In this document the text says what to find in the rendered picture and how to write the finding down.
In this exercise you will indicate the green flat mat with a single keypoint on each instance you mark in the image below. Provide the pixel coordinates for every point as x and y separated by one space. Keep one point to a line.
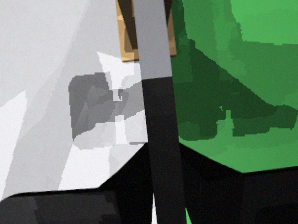
235 80

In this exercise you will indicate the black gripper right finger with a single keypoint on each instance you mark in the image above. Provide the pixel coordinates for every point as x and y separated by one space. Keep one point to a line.
217 194

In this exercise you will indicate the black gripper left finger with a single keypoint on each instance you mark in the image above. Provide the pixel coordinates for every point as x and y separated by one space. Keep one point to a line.
125 198

